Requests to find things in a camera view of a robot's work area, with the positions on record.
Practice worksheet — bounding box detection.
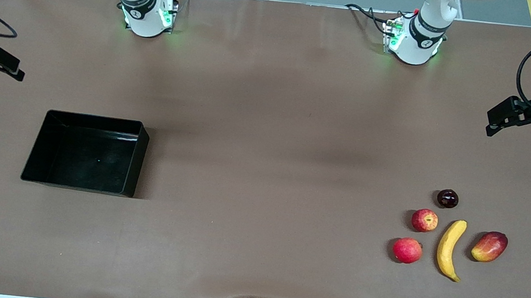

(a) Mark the black plastic box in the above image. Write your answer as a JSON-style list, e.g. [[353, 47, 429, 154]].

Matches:
[[20, 108, 152, 199]]

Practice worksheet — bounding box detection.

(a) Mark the red yellow streaked apple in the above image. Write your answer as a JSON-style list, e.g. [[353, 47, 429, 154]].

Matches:
[[410, 207, 440, 234]]

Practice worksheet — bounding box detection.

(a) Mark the yellow banana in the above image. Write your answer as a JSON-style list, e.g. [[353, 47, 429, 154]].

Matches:
[[434, 218, 468, 283]]

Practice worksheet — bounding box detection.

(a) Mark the plain red apple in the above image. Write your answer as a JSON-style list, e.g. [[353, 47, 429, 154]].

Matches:
[[391, 236, 424, 266]]

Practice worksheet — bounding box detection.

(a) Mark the dark purple plum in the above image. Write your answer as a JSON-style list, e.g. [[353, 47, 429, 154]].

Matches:
[[436, 188, 460, 210]]

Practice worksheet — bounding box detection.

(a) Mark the red yellow mango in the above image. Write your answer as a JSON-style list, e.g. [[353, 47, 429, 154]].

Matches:
[[470, 229, 509, 265]]

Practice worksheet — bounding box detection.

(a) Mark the brown table mat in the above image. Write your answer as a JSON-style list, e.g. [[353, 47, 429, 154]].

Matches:
[[0, 0, 531, 298]]

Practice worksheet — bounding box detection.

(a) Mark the black left base cable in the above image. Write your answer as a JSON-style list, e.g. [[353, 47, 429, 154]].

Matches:
[[343, 3, 390, 34]]

